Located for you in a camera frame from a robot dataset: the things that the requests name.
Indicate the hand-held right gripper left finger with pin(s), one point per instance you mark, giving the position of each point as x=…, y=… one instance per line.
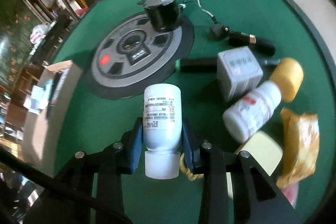
x=136, y=145

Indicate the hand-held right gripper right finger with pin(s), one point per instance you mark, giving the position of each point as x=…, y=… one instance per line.
x=187, y=145

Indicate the pale yellow rounded case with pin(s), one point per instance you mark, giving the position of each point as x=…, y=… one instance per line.
x=262, y=150

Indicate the cardboard box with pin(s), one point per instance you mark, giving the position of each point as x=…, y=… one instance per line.
x=34, y=140

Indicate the white bottle with yellow cap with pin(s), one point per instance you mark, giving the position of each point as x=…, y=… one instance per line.
x=249, y=111

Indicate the grey round table centre panel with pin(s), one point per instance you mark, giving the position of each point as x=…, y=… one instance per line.
x=118, y=69

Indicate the black marker with green tip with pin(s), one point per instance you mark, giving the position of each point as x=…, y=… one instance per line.
x=197, y=64

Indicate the small grey box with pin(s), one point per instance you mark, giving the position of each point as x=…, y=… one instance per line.
x=236, y=74

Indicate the yellow snack packet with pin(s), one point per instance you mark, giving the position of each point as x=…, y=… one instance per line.
x=302, y=145

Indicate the pink clear packet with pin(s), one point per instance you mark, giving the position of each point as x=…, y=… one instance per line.
x=291, y=193

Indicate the black plug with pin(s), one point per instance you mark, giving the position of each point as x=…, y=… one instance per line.
x=218, y=31

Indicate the black cylinder with gold band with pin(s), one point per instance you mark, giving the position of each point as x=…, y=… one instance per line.
x=252, y=41

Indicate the black electric motor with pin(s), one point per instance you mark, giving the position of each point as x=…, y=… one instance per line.
x=162, y=16

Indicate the black cabinet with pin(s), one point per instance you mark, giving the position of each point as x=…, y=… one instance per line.
x=56, y=29

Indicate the white and red bag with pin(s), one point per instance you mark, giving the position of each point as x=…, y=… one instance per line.
x=39, y=32

